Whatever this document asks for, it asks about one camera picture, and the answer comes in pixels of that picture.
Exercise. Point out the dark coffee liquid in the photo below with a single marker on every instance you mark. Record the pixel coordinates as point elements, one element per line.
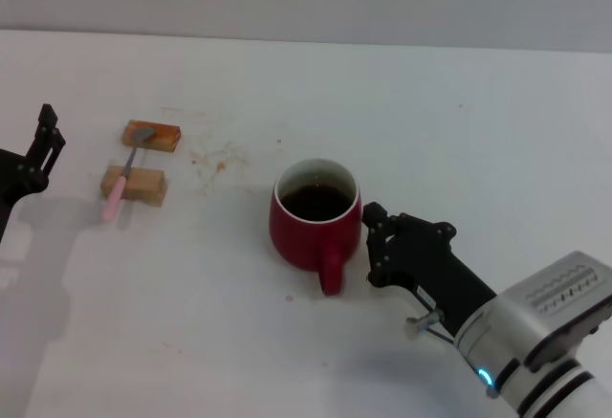
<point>315,200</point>

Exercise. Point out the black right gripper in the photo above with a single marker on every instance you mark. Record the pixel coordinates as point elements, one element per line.
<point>430,270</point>

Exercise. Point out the red ceramic mug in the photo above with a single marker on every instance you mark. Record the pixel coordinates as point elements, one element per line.
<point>296,241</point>

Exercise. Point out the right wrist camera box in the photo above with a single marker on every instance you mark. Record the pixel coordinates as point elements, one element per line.
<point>564,289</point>

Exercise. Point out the orange stained wooden block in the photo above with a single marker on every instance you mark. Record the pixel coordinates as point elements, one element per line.
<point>162,138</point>

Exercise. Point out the plain wooden block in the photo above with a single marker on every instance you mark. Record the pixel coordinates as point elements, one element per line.
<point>146,186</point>

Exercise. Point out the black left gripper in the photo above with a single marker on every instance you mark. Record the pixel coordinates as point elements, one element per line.
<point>16,179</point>

